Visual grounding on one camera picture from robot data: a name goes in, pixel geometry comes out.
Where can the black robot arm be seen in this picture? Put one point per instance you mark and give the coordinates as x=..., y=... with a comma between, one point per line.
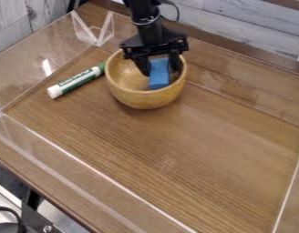
x=145, y=8

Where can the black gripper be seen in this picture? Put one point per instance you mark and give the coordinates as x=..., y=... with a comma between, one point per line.
x=153, y=40

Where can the brown wooden bowl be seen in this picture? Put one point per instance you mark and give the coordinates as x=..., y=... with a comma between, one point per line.
x=129, y=85

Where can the green and white marker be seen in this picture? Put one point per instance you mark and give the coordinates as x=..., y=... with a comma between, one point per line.
x=73, y=82

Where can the blue rectangular block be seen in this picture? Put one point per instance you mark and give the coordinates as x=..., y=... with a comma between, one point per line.
x=159, y=74

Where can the clear acrylic front barrier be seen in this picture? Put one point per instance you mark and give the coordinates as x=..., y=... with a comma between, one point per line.
x=94, y=200

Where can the clear acrylic corner bracket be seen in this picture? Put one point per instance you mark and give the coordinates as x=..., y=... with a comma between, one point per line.
x=92, y=34

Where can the black metal base plate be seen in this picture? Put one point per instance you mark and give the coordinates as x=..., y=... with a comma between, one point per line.
x=34, y=222

